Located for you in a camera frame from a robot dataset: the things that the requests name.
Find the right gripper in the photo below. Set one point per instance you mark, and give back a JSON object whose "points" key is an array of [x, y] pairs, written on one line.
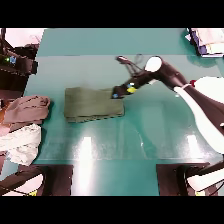
{"points": [[126, 89]]}

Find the green T-shirt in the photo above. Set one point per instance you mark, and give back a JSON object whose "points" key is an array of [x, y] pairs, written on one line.
{"points": [[93, 105]]}

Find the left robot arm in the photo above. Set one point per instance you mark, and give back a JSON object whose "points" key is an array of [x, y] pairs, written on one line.
{"points": [[19, 184]]}

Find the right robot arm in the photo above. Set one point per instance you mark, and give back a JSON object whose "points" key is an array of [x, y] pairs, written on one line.
{"points": [[200, 113]]}

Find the red garment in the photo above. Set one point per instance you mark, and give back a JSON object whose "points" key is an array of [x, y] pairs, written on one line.
{"points": [[192, 83]]}

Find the dark blue garment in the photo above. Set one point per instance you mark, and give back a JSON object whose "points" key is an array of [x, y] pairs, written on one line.
{"points": [[200, 46]]}

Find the brown garment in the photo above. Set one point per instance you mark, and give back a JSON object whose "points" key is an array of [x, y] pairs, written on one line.
{"points": [[28, 108]]}

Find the white lace garment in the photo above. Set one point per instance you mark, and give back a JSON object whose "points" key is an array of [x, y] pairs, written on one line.
{"points": [[20, 141]]}

